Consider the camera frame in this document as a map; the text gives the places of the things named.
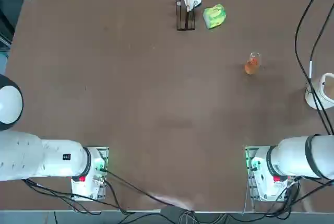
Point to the glass measuring cup orange solution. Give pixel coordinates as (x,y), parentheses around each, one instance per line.
(252,66)

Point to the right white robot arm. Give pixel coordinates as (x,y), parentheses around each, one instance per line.
(292,158)

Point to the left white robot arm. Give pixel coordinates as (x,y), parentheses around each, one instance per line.
(39,161)

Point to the cream lidded trash bin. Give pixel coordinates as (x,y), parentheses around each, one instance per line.
(317,98)

